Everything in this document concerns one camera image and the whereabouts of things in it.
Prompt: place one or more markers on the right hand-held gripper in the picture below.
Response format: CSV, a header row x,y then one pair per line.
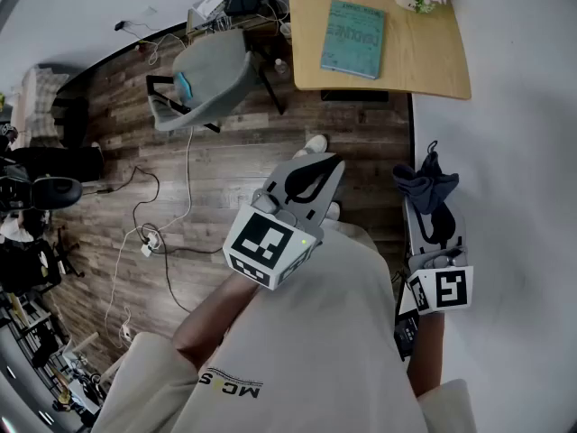
x,y
444,287

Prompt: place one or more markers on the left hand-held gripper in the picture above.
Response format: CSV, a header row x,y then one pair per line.
x,y
270,251

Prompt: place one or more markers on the dark blue cloth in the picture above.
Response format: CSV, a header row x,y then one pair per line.
x,y
426,187

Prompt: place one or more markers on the teal book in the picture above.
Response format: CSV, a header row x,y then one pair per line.
x,y
354,39

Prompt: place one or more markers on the person's right forearm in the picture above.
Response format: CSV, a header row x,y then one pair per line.
x,y
426,354

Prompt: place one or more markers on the person's left forearm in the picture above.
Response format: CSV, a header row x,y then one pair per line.
x,y
216,318

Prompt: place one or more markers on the person's white shoe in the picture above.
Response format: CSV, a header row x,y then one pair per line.
x,y
311,146

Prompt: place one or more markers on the black battery pack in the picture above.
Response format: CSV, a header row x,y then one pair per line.
x,y
407,334

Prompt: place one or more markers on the clear water bottle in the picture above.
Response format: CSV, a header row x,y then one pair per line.
x,y
281,68

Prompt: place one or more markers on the grey shell chair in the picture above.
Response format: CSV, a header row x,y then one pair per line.
x,y
212,75

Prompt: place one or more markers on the white paper cup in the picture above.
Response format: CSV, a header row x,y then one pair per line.
x,y
286,30

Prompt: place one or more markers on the person's beige shirt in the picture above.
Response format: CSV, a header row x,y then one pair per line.
x,y
306,341

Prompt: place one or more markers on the white power strip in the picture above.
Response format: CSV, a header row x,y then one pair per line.
x,y
149,244

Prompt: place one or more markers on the white box device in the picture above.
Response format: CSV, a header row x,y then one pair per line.
x,y
209,3

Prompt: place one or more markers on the small white plug adapter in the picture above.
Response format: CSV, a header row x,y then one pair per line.
x,y
125,331

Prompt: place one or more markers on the black power adapter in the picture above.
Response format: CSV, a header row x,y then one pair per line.
x,y
120,25

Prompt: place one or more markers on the black office chair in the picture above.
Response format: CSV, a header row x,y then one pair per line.
x,y
49,192

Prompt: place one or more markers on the table with checkered cloth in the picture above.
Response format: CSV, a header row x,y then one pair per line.
x,y
38,106

